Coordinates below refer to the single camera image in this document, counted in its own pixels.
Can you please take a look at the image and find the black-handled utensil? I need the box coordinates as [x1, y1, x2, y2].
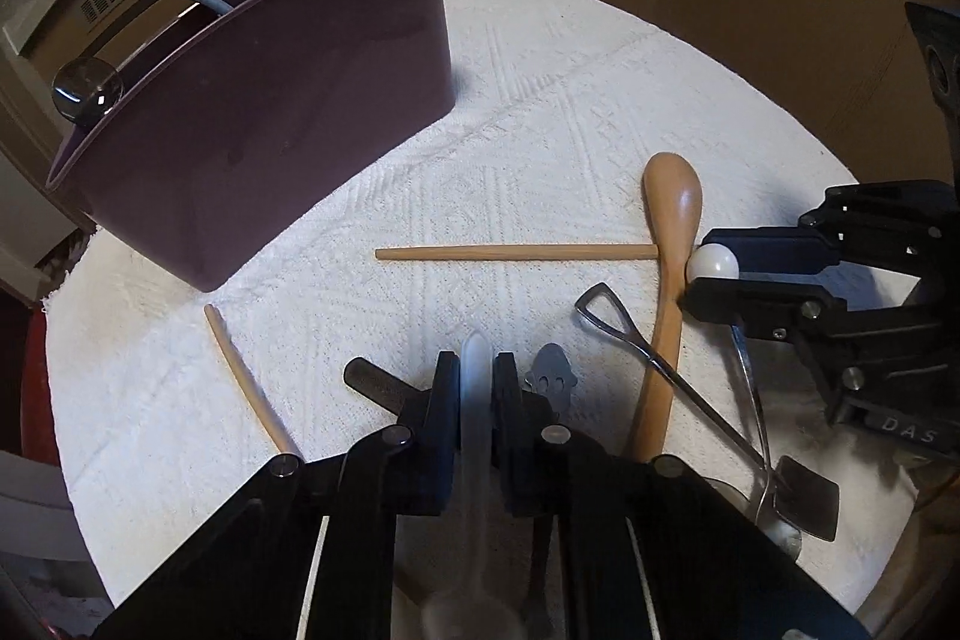
[343, 359, 428, 416]

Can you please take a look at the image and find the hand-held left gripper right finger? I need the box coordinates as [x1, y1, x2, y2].
[491, 351, 871, 640]

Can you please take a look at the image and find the metal shovel-shaped spoon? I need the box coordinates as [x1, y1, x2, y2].
[575, 282, 839, 542]

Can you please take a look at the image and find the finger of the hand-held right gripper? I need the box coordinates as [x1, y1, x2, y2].
[681, 276, 925, 348]
[701, 181, 957, 279]

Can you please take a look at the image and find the translucent white plastic spoon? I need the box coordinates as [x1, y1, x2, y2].
[424, 329, 526, 640]

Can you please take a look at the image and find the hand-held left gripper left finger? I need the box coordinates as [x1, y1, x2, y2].
[94, 351, 462, 640]

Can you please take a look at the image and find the white textured towel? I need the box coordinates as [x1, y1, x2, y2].
[41, 0, 931, 640]

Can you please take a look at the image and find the wooden chopstick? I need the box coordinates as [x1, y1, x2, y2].
[204, 304, 301, 457]
[375, 244, 661, 262]

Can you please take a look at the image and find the wooden spoon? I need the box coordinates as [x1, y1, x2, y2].
[625, 151, 704, 465]

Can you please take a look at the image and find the purple plastic utensil holder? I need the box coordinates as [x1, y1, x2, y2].
[45, 0, 456, 294]

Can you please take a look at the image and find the metal spoon with white tip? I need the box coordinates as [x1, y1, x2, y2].
[686, 242, 803, 558]

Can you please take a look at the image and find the glossy black round utensil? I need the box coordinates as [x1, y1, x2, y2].
[51, 59, 123, 124]

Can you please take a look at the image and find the metal utensil with ghost-shaped handle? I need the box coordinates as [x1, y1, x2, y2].
[517, 344, 575, 640]

